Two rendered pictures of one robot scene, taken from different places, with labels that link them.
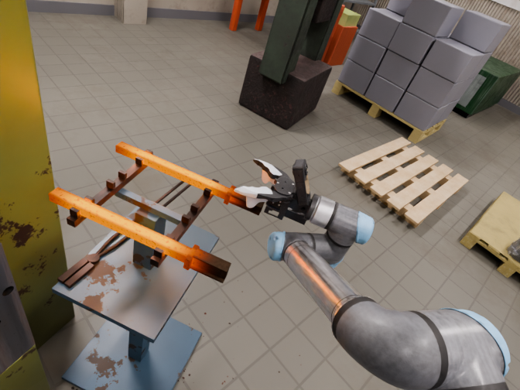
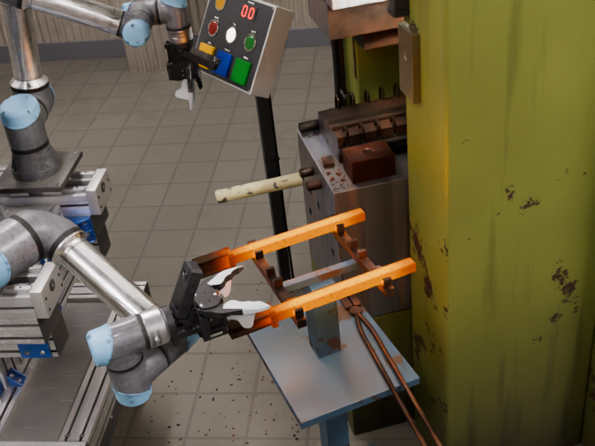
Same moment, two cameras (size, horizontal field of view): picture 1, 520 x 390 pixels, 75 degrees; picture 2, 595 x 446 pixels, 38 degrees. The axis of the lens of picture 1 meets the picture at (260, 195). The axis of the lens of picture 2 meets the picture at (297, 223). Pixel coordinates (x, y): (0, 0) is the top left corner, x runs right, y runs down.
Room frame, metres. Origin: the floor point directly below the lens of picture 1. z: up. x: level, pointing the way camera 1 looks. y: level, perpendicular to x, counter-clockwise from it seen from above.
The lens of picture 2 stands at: (2.00, -0.45, 2.10)
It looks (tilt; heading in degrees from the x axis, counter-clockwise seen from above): 34 degrees down; 155
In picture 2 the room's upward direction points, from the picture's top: 7 degrees counter-clockwise
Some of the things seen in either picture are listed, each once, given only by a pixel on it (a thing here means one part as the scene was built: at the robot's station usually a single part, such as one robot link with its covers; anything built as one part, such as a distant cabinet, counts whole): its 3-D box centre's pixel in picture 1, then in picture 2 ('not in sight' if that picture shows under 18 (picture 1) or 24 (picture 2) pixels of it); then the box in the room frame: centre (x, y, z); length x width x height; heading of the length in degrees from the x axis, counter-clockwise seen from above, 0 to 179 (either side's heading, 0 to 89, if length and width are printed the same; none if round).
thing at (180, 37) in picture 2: not in sight; (180, 34); (-0.38, 0.36, 1.16); 0.08 x 0.08 x 0.05
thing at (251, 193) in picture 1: (251, 198); (227, 284); (0.64, 0.02, 1.00); 0.09 x 0.03 x 0.06; 121
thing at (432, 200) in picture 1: (405, 176); not in sight; (2.81, -1.20, 0.05); 1.25 x 0.83 x 0.11; 143
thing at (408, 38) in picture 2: not in sight; (409, 62); (0.46, 0.61, 1.27); 0.09 x 0.02 x 0.17; 166
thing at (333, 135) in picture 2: not in sight; (398, 119); (0.18, 0.77, 0.96); 0.42 x 0.20 x 0.09; 76
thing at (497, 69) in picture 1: (448, 69); not in sight; (6.39, -2.26, 0.34); 1.71 x 1.61 x 0.68; 56
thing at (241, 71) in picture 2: not in sight; (242, 72); (-0.32, 0.52, 1.01); 0.07 x 0.05 x 0.07; 11
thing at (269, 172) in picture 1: (265, 174); (247, 316); (0.75, 0.01, 1.00); 0.09 x 0.03 x 0.06; 49
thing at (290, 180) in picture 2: not in sight; (280, 183); (-0.23, 0.56, 0.62); 0.44 x 0.05 x 0.05; 76
